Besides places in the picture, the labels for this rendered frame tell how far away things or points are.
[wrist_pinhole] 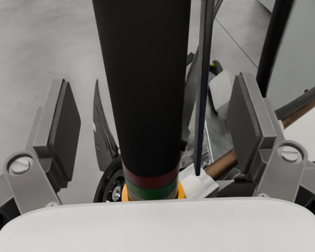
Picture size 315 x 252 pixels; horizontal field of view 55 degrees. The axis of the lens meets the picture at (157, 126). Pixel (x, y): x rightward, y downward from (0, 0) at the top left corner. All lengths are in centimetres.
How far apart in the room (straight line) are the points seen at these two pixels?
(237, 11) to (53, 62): 186
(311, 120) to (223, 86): 18
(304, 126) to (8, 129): 200
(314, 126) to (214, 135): 17
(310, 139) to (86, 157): 158
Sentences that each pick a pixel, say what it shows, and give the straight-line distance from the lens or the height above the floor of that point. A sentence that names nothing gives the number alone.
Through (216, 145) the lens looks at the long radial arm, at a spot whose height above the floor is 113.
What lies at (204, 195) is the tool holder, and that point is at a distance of 25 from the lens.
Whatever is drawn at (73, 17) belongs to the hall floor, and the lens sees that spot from 330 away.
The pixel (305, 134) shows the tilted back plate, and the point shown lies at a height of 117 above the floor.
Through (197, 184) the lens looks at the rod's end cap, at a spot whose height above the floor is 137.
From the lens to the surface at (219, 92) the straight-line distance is 65.
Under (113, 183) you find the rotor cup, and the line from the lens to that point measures 43.
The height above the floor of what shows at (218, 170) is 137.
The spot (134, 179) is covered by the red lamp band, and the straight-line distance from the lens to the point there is 17.
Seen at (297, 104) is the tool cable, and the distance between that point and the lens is 31.
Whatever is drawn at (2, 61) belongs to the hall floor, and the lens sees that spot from 294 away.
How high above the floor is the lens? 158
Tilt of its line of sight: 50 degrees down
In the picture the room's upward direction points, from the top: 1 degrees counter-clockwise
